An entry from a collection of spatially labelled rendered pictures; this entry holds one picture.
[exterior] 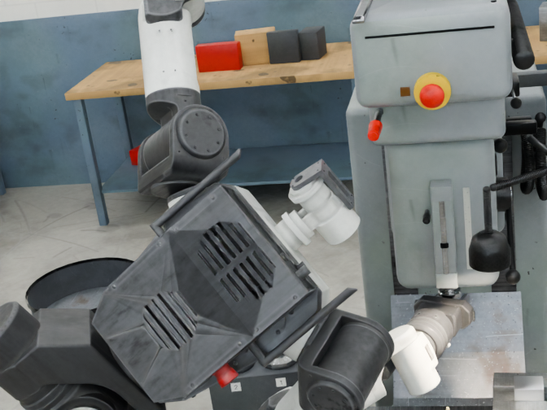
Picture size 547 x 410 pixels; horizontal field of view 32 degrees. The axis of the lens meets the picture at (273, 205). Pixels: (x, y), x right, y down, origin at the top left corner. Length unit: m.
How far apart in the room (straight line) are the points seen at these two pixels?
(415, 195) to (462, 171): 0.10
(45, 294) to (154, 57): 2.50
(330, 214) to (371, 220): 0.84
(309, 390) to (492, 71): 0.59
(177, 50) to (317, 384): 0.58
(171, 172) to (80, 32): 5.14
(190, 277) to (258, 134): 5.08
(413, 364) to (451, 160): 0.38
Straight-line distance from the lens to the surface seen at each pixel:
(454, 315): 1.91
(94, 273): 4.02
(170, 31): 1.57
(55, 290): 4.00
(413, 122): 1.72
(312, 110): 6.28
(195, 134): 1.46
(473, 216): 1.82
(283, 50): 5.67
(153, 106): 1.55
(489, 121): 1.72
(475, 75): 1.59
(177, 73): 1.54
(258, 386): 2.11
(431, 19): 1.57
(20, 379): 1.50
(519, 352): 2.41
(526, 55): 1.62
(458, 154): 1.77
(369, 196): 2.31
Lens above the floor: 2.20
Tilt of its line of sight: 22 degrees down
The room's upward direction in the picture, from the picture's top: 8 degrees counter-clockwise
